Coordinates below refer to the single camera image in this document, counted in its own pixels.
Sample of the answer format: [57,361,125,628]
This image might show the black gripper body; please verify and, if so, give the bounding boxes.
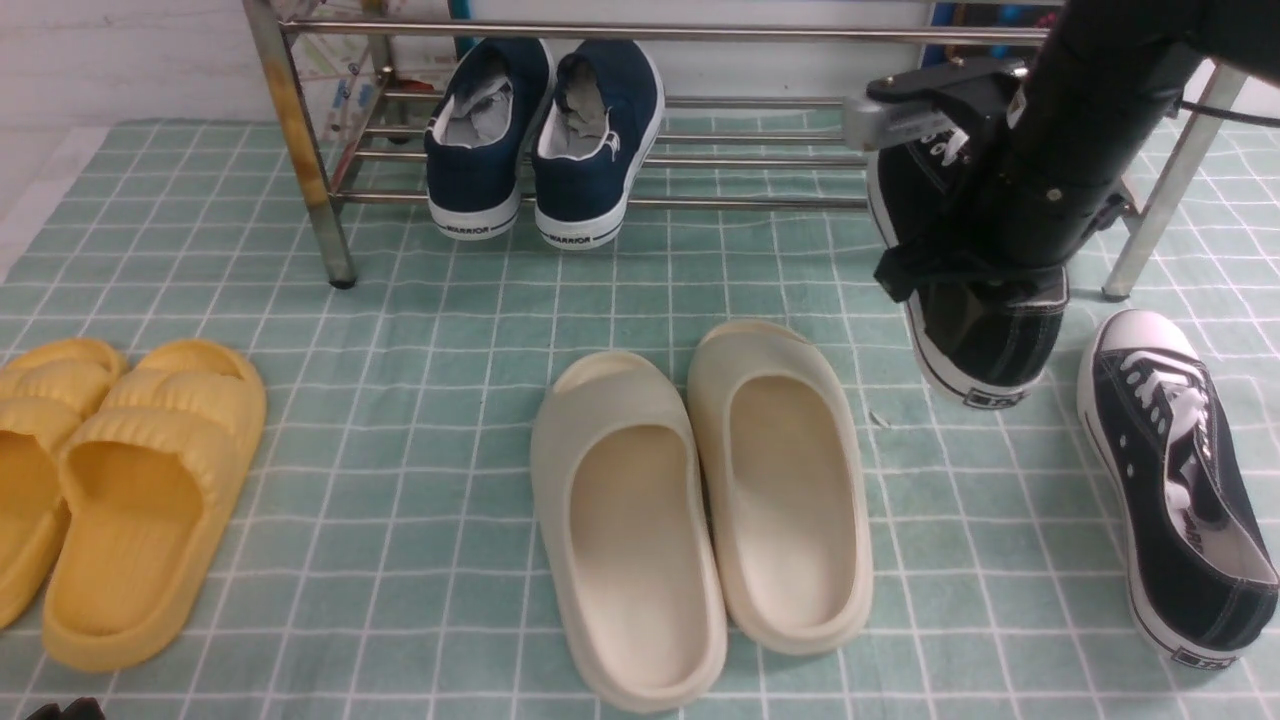
[867,58,1126,302]

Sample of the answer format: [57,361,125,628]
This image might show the black canvas sneaker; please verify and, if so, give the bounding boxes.
[1076,309,1277,671]
[867,129,1070,410]

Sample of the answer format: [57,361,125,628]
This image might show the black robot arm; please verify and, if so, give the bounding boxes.
[867,1,1279,302]

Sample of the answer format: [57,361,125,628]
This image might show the steel shoe rack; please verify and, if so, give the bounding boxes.
[243,0,1251,302]

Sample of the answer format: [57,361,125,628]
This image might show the right navy canvas sneaker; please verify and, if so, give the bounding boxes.
[530,38,666,251]

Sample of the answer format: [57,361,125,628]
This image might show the navy canvas sneaker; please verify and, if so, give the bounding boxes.
[530,38,666,251]
[424,37,554,241]

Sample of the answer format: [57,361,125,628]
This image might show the right cream slipper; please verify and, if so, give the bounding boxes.
[687,319,874,656]

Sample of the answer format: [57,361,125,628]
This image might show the cream slipper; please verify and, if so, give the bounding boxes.
[687,319,874,656]
[530,351,728,714]

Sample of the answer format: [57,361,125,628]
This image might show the left navy canvas sneaker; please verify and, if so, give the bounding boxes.
[424,37,554,241]

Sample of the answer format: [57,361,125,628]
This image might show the left cream slipper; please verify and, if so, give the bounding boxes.
[530,351,728,714]

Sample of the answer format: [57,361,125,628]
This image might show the colourful printed paper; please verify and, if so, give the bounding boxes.
[271,1,472,141]

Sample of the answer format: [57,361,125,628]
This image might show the green checkered cloth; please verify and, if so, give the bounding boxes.
[1,122,1277,719]

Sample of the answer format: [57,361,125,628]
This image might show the right yellow slipper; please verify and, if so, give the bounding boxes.
[42,340,268,673]

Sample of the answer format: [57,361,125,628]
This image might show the yellow slipper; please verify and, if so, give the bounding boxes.
[42,340,268,673]
[1,337,127,628]

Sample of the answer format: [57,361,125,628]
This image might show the left yellow slipper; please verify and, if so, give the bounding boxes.
[1,337,127,628]

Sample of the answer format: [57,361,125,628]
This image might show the black object at bottom edge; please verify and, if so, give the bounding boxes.
[26,697,106,720]

